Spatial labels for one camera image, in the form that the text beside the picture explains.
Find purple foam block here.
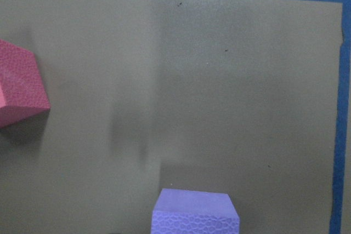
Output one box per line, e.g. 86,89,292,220
151,189,240,233

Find pink foam block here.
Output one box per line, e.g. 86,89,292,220
1,40,50,128

